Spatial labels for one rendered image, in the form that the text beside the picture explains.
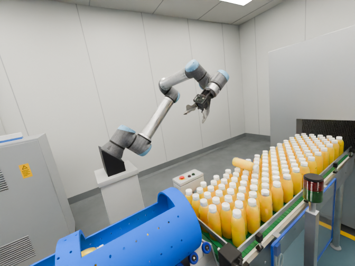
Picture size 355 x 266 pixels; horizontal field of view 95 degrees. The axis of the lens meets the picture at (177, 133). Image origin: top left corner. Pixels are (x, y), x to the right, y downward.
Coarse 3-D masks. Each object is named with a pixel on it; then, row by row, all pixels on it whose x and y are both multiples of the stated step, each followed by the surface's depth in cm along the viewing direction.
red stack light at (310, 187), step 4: (304, 180) 66; (308, 180) 64; (304, 184) 66; (308, 184) 64; (312, 184) 63; (316, 184) 62; (320, 184) 62; (308, 188) 65; (312, 188) 63; (316, 188) 63; (320, 188) 63
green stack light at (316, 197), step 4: (304, 188) 66; (304, 192) 67; (308, 192) 65; (312, 192) 64; (316, 192) 63; (320, 192) 63; (304, 196) 67; (308, 196) 65; (312, 196) 64; (316, 196) 63; (320, 196) 63; (308, 200) 66; (312, 200) 64; (316, 200) 64; (320, 200) 64
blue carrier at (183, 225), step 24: (168, 192) 74; (144, 216) 82; (168, 216) 63; (192, 216) 65; (72, 240) 54; (96, 240) 71; (120, 240) 54; (144, 240) 56; (168, 240) 59; (192, 240) 63; (48, 264) 62; (72, 264) 48; (120, 264) 51; (144, 264) 54; (168, 264) 59
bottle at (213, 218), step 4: (208, 212) 83; (212, 212) 81; (216, 212) 82; (208, 216) 82; (212, 216) 81; (216, 216) 81; (208, 220) 83; (212, 220) 81; (216, 220) 81; (208, 224) 84; (212, 224) 81; (216, 224) 81; (220, 224) 83; (212, 228) 82; (216, 228) 82; (220, 228) 83; (216, 232) 82; (220, 232) 83; (212, 236) 83; (220, 236) 83; (216, 240) 83
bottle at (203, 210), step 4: (200, 204) 89; (208, 204) 90; (200, 208) 88; (204, 208) 87; (208, 208) 87; (200, 212) 88; (204, 212) 86; (200, 216) 89; (204, 216) 87; (204, 220) 87; (208, 232) 89
